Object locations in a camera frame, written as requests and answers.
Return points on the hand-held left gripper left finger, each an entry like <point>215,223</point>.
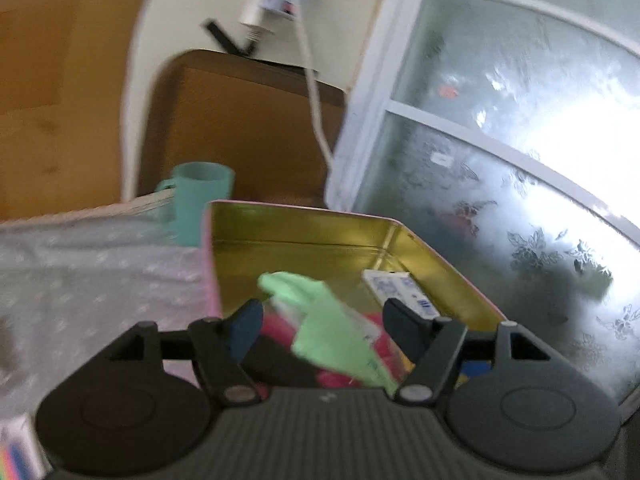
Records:
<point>246,325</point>

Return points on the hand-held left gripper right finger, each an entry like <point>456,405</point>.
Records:
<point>402,327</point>

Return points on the red packet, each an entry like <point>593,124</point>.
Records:
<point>280,327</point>

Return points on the white blue packet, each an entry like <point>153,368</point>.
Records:
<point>400,287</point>

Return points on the green packet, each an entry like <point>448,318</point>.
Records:
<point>325,325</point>

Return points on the gold metal tin box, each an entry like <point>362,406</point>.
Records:
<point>300,245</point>

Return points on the teal cup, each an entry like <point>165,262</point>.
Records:
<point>200,205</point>

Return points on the grey floral tablecloth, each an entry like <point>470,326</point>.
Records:
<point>90,285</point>

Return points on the wooden board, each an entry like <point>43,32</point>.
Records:
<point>60,85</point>

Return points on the white window frame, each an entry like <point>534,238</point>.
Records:
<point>370,90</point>

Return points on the black bracket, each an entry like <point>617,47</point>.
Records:
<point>227,40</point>

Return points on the white wall plug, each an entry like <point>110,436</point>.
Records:
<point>272,2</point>

